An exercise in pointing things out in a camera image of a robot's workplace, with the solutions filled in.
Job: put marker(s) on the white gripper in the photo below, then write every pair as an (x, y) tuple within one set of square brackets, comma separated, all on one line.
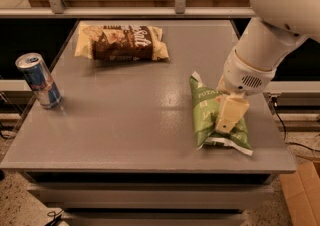
[(240, 76)]

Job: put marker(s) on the green jalapeno chip bag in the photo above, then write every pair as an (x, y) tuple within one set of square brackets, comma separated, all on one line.
[(206, 103)]

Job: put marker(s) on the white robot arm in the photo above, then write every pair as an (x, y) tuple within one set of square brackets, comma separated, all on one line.
[(278, 28)]

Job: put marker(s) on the brown yellow chip bag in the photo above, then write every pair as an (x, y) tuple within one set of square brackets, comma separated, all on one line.
[(121, 43)]

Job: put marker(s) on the blue silver redbull can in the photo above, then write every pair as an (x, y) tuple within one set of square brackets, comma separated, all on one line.
[(39, 79)]

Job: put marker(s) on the cardboard box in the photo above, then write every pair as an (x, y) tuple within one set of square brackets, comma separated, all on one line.
[(301, 190)]

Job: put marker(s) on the grey table cabinet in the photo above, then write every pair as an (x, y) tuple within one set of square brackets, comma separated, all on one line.
[(120, 148)]

